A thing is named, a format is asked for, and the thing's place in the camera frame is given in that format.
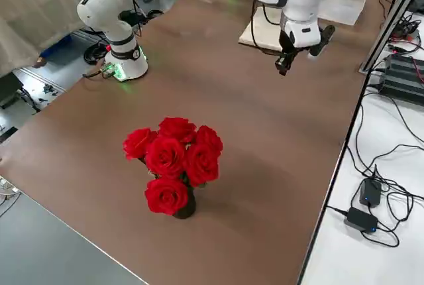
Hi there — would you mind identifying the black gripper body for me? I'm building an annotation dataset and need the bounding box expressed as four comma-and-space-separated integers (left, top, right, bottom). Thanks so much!
278, 29, 301, 59

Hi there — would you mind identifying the cream tablecloth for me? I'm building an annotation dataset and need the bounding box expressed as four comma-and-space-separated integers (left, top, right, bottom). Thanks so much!
238, 19, 288, 51

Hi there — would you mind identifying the clear plastic box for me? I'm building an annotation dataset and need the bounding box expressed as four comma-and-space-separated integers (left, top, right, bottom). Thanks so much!
317, 0, 372, 27

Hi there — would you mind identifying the red rose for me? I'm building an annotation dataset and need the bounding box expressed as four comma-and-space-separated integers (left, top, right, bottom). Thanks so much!
183, 144, 220, 188
193, 125, 223, 155
145, 136, 186, 180
144, 178, 189, 216
158, 117, 197, 143
123, 128, 158, 160

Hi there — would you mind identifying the black power supply brick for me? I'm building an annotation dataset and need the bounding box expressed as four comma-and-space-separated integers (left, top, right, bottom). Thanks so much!
377, 66, 424, 104
384, 52, 424, 79

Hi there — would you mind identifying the black power adapter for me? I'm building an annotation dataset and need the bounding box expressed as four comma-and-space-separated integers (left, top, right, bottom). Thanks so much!
343, 207, 379, 233
358, 178, 382, 209

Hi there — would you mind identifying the black vase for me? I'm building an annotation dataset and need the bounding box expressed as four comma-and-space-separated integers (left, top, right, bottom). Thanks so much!
170, 187, 197, 220

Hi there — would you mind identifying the blue plastic bin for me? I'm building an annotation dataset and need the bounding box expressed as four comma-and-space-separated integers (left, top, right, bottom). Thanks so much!
38, 32, 73, 60

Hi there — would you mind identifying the beige curtain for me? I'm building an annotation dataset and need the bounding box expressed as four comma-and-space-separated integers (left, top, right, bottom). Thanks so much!
0, 0, 160, 79

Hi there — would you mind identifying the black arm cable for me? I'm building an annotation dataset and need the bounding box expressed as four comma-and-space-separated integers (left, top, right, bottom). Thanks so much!
117, 0, 282, 57

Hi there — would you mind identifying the aluminium frame post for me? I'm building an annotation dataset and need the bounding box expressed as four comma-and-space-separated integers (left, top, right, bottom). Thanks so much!
359, 0, 424, 74

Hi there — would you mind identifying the black coiled cable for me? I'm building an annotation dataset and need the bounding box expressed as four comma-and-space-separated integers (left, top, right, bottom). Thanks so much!
83, 42, 112, 66

